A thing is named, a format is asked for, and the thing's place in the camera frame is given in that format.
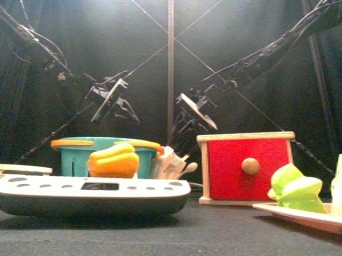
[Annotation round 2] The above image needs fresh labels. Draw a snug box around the white cutlery holder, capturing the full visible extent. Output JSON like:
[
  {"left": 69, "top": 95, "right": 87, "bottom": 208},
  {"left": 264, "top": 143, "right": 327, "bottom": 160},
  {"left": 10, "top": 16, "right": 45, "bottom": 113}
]
[{"left": 149, "top": 145, "right": 179, "bottom": 180}]

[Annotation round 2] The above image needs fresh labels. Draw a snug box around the white plastic fork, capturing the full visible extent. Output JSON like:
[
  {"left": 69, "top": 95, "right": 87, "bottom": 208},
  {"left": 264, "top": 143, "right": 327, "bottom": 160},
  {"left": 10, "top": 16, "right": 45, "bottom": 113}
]
[{"left": 165, "top": 152, "right": 191, "bottom": 175}]

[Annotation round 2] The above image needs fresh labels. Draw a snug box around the white plastic spoon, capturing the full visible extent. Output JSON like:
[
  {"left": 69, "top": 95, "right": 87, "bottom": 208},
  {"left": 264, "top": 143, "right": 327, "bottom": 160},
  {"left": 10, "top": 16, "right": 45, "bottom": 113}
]
[{"left": 176, "top": 161, "right": 200, "bottom": 180}]

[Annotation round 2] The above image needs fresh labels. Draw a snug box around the orange toy bell pepper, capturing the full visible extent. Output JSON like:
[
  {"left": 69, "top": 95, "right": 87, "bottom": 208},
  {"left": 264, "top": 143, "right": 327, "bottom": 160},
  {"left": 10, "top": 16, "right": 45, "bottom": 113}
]
[{"left": 85, "top": 143, "right": 141, "bottom": 179}]

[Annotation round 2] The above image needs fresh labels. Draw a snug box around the wooden box with red drawer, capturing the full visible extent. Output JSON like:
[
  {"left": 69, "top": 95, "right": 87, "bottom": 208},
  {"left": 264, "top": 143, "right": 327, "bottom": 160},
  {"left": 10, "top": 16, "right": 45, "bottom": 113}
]
[{"left": 196, "top": 130, "right": 296, "bottom": 207}]

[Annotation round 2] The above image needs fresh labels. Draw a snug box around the white kitchen scale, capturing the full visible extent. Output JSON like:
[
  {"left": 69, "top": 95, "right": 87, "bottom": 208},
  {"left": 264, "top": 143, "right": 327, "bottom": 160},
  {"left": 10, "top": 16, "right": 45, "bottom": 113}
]
[{"left": 0, "top": 174, "right": 192, "bottom": 218}]

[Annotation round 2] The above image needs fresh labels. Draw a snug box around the white flat dish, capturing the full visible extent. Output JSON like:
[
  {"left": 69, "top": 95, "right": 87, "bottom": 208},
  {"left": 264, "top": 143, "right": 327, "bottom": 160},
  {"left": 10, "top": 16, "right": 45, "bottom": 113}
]
[{"left": 0, "top": 163, "right": 53, "bottom": 177}]

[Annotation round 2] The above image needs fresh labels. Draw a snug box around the green toy lettuce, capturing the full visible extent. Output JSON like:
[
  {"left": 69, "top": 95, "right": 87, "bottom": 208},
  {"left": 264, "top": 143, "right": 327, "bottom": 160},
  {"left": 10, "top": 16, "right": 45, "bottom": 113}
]
[{"left": 266, "top": 163, "right": 327, "bottom": 214}]

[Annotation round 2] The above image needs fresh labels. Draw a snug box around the pale green star fruit slice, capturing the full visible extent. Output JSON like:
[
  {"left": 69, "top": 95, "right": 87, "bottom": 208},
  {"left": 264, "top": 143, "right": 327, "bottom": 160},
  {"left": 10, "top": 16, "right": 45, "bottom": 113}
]
[{"left": 330, "top": 153, "right": 342, "bottom": 216}]

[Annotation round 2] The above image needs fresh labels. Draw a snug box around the white plate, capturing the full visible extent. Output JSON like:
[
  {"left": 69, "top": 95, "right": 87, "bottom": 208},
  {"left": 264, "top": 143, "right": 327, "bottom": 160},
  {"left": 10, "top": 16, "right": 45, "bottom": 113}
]
[{"left": 251, "top": 202, "right": 342, "bottom": 235}]

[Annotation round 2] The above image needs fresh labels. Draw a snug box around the thin diagonal frame brace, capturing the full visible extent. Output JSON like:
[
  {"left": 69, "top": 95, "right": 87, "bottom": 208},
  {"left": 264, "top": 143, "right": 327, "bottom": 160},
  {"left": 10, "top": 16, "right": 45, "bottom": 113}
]
[
  {"left": 14, "top": 0, "right": 225, "bottom": 164},
  {"left": 129, "top": 0, "right": 336, "bottom": 175}
]

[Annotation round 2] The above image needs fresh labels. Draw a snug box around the teal basket with orange handles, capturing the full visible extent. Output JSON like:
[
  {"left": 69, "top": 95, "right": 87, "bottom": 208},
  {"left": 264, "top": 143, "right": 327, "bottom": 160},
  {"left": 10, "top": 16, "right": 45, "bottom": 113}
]
[{"left": 49, "top": 136, "right": 164, "bottom": 179}]

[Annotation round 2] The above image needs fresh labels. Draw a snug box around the vertical metal frame pole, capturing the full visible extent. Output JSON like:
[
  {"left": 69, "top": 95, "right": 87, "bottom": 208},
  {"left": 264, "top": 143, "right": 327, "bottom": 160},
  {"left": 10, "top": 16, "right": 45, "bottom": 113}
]
[{"left": 167, "top": 0, "right": 176, "bottom": 143}]

